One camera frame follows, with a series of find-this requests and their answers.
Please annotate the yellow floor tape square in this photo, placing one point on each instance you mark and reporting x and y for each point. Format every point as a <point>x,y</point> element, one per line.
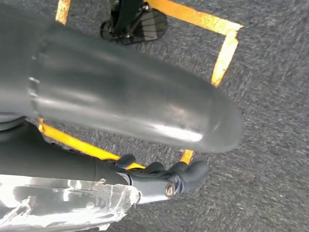
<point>224,57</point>

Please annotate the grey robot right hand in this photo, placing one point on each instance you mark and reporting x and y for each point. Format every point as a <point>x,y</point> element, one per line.
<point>72,169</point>

